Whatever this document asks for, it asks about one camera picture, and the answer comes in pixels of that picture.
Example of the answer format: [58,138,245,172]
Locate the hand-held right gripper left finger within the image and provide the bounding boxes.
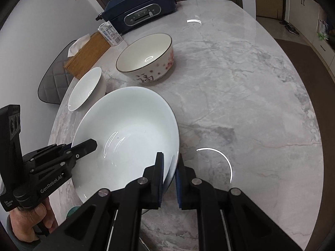
[34,152,168,251]

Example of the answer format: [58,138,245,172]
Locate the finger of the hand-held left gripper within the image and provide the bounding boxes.
[48,144,73,154]
[70,139,98,160]

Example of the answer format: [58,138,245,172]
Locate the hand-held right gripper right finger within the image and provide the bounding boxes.
[175,153,304,251]

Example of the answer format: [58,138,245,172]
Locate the large white bowl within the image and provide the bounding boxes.
[71,87,180,205]

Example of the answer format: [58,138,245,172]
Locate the person's left hand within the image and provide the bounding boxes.
[10,199,57,244]

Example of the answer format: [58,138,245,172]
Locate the teal floral deep plate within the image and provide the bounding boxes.
[67,206,82,219]

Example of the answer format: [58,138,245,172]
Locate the small white bowl dark rim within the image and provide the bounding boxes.
[68,67,107,111]

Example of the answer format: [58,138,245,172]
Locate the grey quilted chair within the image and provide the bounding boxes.
[37,40,79,105]

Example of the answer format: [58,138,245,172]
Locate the wooden tissue box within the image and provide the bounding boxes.
[64,31,112,79]

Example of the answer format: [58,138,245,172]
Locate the white tissue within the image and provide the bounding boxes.
[67,35,91,57]

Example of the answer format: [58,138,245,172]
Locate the cream bowl pink flowers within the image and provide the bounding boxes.
[116,33,175,84]

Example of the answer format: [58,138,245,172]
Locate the small white drink carton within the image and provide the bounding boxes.
[98,22,123,47]

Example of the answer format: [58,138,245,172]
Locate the dark blue electric cooker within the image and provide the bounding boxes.
[95,0,181,34]

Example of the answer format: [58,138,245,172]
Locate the dark brown floor mat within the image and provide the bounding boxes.
[274,38,335,164]

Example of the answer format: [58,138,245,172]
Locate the pair of dark shoes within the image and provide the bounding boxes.
[279,19,300,35]

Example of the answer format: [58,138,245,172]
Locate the white bag green print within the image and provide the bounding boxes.
[317,19,329,41]

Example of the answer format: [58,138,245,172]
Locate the cream built-in cabinets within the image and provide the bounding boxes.
[288,0,335,67]

